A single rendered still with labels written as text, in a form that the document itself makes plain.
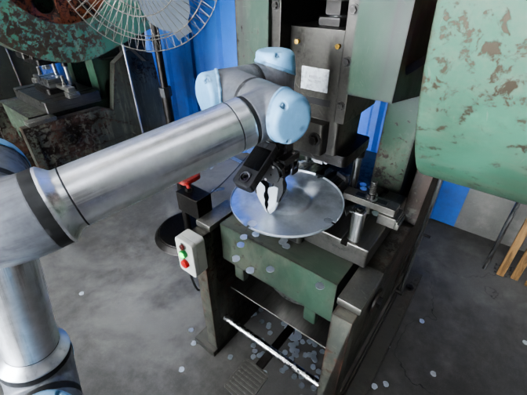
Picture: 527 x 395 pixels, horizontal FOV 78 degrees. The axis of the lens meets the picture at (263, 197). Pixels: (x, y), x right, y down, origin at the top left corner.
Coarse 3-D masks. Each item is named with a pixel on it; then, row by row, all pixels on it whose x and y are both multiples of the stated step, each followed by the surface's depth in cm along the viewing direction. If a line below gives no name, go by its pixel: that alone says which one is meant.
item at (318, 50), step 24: (312, 24) 73; (336, 24) 70; (312, 48) 72; (336, 48) 68; (312, 72) 74; (336, 72) 71; (312, 96) 77; (312, 120) 78; (312, 144) 78; (336, 144) 79
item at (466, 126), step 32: (448, 0) 29; (480, 0) 27; (512, 0) 26; (448, 32) 30; (480, 32) 29; (512, 32) 28; (448, 64) 32; (480, 64) 31; (512, 64) 29; (448, 96) 35; (480, 96) 33; (512, 96) 31; (416, 128) 41; (448, 128) 38; (480, 128) 36; (512, 128) 34; (416, 160) 49; (448, 160) 44; (480, 160) 40; (512, 160) 37; (512, 192) 44
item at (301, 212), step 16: (288, 176) 92; (304, 176) 92; (240, 192) 87; (288, 192) 85; (304, 192) 85; (320, 192) 86; (336, 192) 86; (240, 208) 81; (256, 208) 81; (288, 208) 80; (304, 208) 80; (320, 208) 80; (336, 208) 80; (256, 224) 76; (272, 224) 76; (288, 224) 76; (304, 224) 76; (320, 224) 76
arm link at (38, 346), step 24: (0, 144) 44; (0, 168) 38; (24, 168) 44; (24, 264) 48; (0, 288) 47; (24, 288) 50; (0, 312) 49; (24, 312) 51; (48, 312) 56; (0, 336) 52; (24, 336) 53; (48, 336) 57; (0, 360) 57; (24, 360) 55; (48, 360) 58; (72, 360) 64; (24, 384) 56
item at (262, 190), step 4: (264, 180) 75; (260, 184) 75; (264, 184) 75; (268, 184) 75; (256, 188) 76; (260, 188) 75; (264, 188) 75; (260, 192) 76; (264, 192) 75; (260, 196) 77; (264, 196) 76; (268, 196) 77; (260, 200) 77; (264, 200) 76; (264, 204) 77; (264, 208) 78; (268, 212) 79
